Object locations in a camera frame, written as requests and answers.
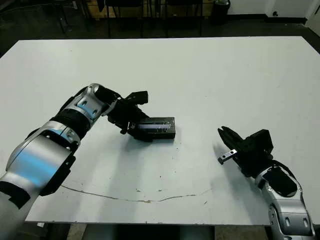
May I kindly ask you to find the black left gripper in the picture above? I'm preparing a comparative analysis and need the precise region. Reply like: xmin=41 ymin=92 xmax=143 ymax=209
xmin=106 ymin=98 xmax=154 ymax=144

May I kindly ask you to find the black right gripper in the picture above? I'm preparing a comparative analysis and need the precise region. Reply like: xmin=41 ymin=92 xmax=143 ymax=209
xmin=217 ymin=127 xmax=275 ymax=179

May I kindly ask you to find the black printed box lid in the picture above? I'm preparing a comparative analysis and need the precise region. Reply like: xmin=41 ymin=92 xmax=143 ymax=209
xmin=132 ymin=115 xmax=177 ymax=141

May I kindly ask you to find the black office chair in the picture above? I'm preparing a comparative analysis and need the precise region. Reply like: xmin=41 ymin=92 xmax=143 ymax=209
xmin=164 ymin=0 xmax=204 ymax=38

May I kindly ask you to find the black waste bin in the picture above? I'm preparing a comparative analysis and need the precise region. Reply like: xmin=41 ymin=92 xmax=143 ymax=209
xmin=211 ymin=0 xmax=231 ymax=25

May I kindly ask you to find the grey chair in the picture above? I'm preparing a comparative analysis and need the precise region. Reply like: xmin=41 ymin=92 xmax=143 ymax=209
xmin=58 ymin=0 xmax=91 ymax=35

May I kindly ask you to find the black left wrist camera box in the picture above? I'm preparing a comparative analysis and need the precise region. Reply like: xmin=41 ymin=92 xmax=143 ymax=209
xmin=126 ymin=90 xmax=150 ymax=105

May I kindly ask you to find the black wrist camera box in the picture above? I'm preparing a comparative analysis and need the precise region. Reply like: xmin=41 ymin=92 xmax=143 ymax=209
xmin=126 ymin=90 xmax=150 ymax=105
xmin=246 ymin=129 xmax=274 ymax=157

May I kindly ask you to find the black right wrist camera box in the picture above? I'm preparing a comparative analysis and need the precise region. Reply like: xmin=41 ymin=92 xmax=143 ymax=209
xmin=246 ymin=129 xmax=274 ymax=157

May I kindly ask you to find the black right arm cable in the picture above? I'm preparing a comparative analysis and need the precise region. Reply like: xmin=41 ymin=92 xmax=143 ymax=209
xmin=272 ymin=159 xmax=305 ymax=198

